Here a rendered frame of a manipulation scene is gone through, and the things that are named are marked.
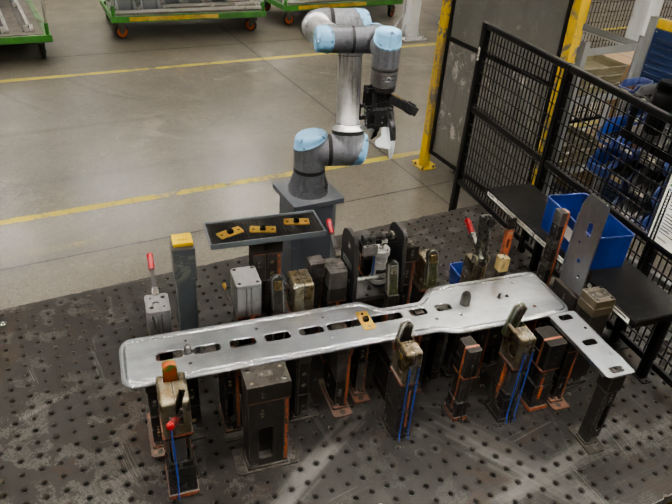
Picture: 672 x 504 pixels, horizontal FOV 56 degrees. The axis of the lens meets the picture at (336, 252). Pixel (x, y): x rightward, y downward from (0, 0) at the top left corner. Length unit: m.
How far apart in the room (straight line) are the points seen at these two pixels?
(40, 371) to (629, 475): 1.86
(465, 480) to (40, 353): 1.44
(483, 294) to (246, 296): 0.77
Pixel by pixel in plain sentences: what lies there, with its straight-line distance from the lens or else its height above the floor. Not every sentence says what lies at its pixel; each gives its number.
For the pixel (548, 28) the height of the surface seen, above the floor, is 1.35.
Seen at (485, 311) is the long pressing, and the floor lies 1.00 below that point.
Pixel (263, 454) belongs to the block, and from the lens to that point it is 1.90.
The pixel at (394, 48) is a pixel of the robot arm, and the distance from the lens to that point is 1.80.
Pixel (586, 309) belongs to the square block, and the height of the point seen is 1.01.
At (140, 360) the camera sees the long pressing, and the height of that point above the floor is 1.00.
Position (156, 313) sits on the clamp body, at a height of 1.05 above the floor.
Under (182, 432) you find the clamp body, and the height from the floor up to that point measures 0.95.
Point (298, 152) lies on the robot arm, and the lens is 2.29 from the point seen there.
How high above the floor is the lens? 2.22
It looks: 33 degrees down
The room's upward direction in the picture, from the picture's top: 4 degrees clockwise
